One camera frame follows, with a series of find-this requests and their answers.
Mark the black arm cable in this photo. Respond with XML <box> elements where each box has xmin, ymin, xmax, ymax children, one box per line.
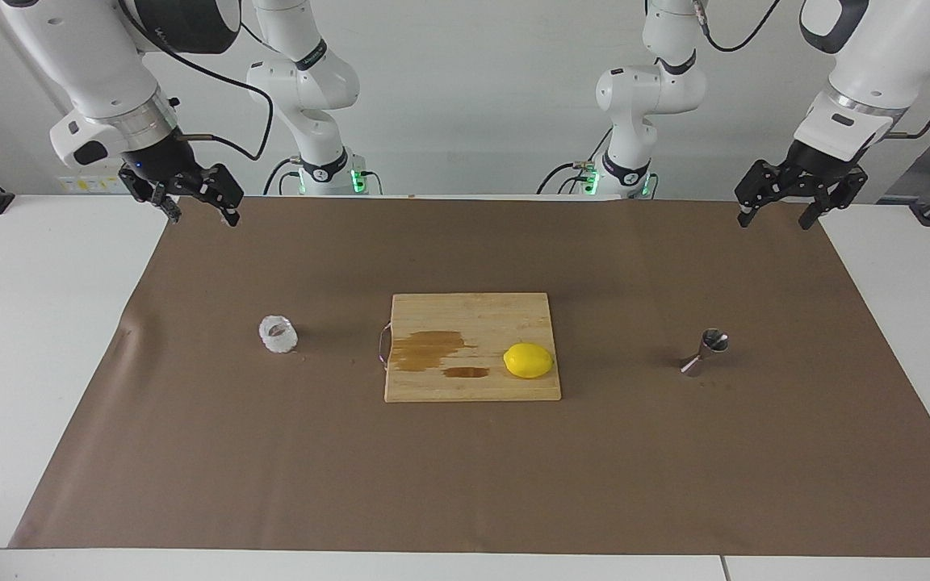
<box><xmin>114</xmin><ymin>0</ymin><xmax>276</xmax><ymax>162</ymax></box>
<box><xmin>695</xmin><ymin>0</ymin><xmax>930</xmax><ymax>140</ymax></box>

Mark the white wall socket strip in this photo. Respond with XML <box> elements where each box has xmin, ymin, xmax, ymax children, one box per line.
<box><xmin>57</xmin><ymin>172</ymin><xmax>128</xmax><ymax>196</ymax></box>

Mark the yellow lemon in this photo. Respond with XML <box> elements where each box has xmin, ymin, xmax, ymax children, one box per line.
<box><xmin>503</xmin><ymin>342</ymin><xmax>555</xmax><ymax>380</ymax></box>

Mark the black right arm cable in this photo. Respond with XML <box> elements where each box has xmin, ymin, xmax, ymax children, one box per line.
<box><xmin>114</xmin><ymin>0</ymin><xmax>276</xmax><ymax>162</ymax></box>

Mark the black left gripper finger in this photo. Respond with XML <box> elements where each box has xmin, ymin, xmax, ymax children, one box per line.
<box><xmin>735</xmin><ymin>160</ymin><xmax>797</xmax><ymax>228</ymax></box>
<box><xmin>798</xmin><ymin>169</ymin><xmax>869</xmax><ymax>231</ymax></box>

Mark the brown paper table mat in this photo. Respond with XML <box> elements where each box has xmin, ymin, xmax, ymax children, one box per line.
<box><xmin>9</xmin><ymin>196</ymin><xmax>930</xmax><ymax>558</ymax></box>

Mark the black base power cable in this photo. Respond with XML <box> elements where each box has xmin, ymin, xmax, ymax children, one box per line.
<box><xmin>263</xmin><ymin>157</ymin><xmax>304</xmax><ymax>196</ymax></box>
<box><xmin>536</xmin><ymin>129</ymin><xmax>615</xmax><ymax>194</ymax></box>

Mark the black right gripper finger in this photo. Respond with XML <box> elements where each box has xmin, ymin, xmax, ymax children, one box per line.
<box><xmin>182</xmin><ymin>164</ymin><xmax>245</xmax><ymax>227</ymax></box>
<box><xmin>119</xmin><ymin>168</ymin><xmax>183</xmax><ymax>224</ymax></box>

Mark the steel cocktail jigger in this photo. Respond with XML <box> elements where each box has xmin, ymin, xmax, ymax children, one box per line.
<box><xmin>679</xmin><ymin>328</ymin><xmax>731</xmax><ymax>378</ymax></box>

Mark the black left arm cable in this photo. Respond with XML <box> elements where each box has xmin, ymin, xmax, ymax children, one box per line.
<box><xmin>695</xmin><ymin>0</ymin><xmax>930</xmax><ymax>140</ymax></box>

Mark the wooden cutting board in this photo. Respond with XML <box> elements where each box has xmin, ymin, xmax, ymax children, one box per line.
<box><xmin>378</xmin><ymin>292</ymin><xmax>563</xmax><ymax>403</ymax></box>

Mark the clear textured glass cup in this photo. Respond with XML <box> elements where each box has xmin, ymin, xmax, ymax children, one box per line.
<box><xmin>258</xmin><ymin>315</ymin><xmax>300</xmax><ymax>356</ymax></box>

